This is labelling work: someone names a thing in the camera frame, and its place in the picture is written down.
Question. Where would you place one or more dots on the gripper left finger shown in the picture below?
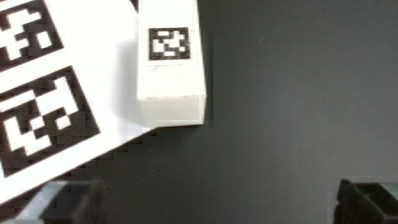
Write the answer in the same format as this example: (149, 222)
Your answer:
(66, 204)

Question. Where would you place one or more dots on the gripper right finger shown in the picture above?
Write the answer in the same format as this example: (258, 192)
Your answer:
(366, 203)

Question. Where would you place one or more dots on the white table leg by plate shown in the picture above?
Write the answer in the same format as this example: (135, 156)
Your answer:
(170, 84)

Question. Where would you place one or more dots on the white marker base plate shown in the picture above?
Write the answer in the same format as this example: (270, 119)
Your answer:
(67, 107)

